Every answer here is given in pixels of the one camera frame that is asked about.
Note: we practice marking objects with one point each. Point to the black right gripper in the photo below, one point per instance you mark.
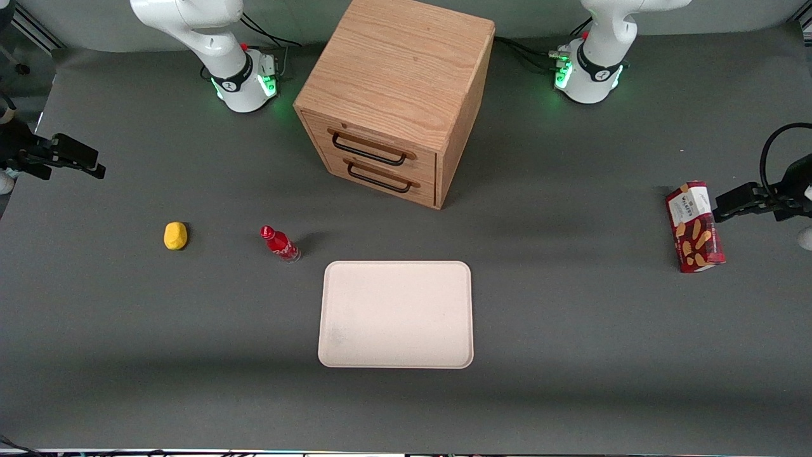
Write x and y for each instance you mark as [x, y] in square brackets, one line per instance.
[19, 151]

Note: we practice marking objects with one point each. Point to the cream plastic tray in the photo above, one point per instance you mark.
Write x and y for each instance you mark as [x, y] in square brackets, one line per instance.
[396, 314]

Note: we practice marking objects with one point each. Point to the red cookie box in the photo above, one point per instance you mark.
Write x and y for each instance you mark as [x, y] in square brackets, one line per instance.
[696, 235]

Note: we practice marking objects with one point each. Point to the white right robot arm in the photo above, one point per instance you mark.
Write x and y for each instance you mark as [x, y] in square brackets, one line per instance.
[222, 38]

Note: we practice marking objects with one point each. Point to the yellow lemon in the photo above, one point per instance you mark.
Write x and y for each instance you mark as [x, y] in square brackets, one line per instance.
[176, 235]

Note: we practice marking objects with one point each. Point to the wooden drawer cabinet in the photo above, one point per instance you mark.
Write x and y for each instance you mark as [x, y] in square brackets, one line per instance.
[393, 70]

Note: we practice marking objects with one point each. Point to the red coke bottle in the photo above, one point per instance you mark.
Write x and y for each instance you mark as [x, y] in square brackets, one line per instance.
[280, 245]

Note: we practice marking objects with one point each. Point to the aluminium frame profile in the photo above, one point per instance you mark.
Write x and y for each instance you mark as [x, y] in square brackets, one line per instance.
[35, 28]

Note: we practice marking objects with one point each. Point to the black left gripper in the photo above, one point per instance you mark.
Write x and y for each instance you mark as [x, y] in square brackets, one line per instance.
[788, 198]

